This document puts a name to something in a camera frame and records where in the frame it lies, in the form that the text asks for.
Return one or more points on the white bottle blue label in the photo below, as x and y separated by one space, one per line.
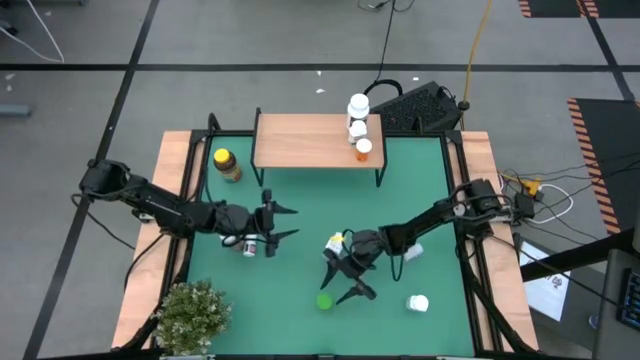
418 303

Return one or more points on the yellow power plug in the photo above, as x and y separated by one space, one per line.
532 187

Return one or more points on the potted green plant black pot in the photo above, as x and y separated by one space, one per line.
192 317

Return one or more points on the black table frame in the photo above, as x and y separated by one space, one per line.
200 134

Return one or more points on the small white medicine bottle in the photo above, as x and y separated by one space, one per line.
415 252

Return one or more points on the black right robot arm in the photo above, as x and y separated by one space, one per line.
430 215

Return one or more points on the slim white red-label bottle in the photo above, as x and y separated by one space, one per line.
250 248

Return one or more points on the black mat orange striped edge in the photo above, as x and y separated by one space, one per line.
620 150
555 7

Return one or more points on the green caffeine bottle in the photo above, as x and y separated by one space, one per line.
324 301

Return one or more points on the white screen monitor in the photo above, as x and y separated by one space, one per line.
545 290

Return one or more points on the black perforated box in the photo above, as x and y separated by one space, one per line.
415 107

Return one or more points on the black beam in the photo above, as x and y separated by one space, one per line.
575 257

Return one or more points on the amber fish oil bottle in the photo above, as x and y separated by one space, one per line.
227 167

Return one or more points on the white Trader Joe's melatonin bottle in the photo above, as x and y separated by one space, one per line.
359 104

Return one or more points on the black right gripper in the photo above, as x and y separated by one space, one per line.
357 260

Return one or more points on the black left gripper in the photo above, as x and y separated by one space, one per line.
260 222

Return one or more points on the orange pill bottle white cap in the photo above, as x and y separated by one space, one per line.
363 146

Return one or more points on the black power adapter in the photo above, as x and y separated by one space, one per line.
525 205

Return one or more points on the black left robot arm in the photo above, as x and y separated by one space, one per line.
150 200

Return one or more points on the grey cabinet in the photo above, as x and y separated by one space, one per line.
612 310

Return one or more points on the wooden shelf black legs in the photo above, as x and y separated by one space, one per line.
300 140

